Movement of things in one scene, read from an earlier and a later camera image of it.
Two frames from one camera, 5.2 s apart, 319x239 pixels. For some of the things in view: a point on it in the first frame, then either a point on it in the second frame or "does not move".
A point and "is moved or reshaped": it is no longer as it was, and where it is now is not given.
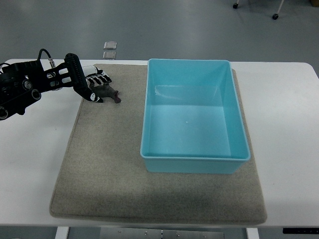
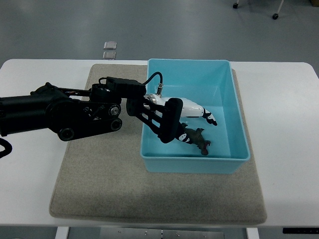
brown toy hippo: [105, 90] is moved or reshaped
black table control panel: [299, 230] does not move
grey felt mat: [103, 174] does not move
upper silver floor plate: [110, 45] does not move
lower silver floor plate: [110, 55] does not move
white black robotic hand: [82, 75] to [170, 127]
